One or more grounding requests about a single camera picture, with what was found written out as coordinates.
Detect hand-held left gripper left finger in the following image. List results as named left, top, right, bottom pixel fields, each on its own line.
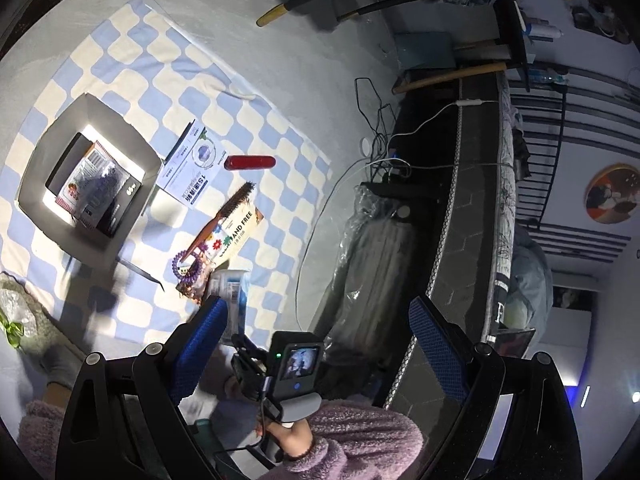
left=55, top=295, right=231, bottom=480

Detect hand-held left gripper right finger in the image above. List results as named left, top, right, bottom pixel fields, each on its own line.
left=407, top=295, right=596, bottom=480

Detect white orange printed packet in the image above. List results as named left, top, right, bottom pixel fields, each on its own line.
left=175, top=200, right=266, bottom=306

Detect brown round hairbrush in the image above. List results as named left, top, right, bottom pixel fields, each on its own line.
left=180, top=182, right=258, bottom=266

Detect white face mask box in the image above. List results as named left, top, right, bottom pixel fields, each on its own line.
left=157, top=121, right=226, bottom=206

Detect glossy red case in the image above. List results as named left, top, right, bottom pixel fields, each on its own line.
left=224, top=155, right=276, bottom=171

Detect grey cardboard box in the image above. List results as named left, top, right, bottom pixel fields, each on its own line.
left=17, top=92, right=163, bottom=266

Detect person's right forearm purple sleeve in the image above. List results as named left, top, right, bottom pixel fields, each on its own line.
left=262, top=400, right=433, bottom=480

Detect person's right hand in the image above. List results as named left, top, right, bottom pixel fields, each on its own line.
left=257, top=417, right=316, bottom=462

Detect clear plastic packet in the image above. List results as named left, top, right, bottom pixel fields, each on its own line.
left=207, top=269, right=251, bottom=321

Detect black tweezers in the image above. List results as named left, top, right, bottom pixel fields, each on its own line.
left=116, top=256, right=166, bottom=292

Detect radiator wrapped in plastic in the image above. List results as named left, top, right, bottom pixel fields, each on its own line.
left=320, top=182, right=441, bottom=361

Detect light blue pillow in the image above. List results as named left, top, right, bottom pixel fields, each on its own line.
left=502, top=230, right=554, bottom=333

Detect person's left foot grey sock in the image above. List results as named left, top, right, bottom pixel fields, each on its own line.
left=40, top=335, right=88, bottom=391

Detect dark mattress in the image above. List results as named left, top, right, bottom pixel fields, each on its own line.
left=380, top=75, right=518, bottom=411

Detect fuzzy slipper with green ribbon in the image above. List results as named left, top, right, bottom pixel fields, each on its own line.
left=0, top=272, right=66, bottom=356

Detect person's left leg purple pants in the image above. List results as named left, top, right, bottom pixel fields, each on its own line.
left=17, top=400, right=68, bottom=480

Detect red edged snack packet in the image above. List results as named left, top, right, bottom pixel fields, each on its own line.
left=55, top=140, right=126, bottom=228

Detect blue white checkered blanket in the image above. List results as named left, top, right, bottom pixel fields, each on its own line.
left=0, top=0, right=333, bottom=361

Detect wooden table leg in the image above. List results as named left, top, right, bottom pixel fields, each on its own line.
left=392, top=62, right=508, bottom=95

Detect teal storage box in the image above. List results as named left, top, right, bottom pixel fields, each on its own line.
left=395, top=31, right=457, bottom=73

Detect purple bead bracelet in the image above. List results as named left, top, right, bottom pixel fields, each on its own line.
left=170, top=250, right=206, bottom=286

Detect white charger cable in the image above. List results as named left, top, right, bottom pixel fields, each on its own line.
left=295, top=99, right=503, bottom=316

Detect round wall poster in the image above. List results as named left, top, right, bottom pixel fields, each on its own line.
left=585, top=162, right=640, bottom=223

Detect black cable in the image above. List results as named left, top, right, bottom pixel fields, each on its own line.
left=355, top=77, right=398, bottom=161

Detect black metal bed frame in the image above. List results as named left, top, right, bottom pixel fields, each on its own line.
left=510, top=65, right=640, bottom=266

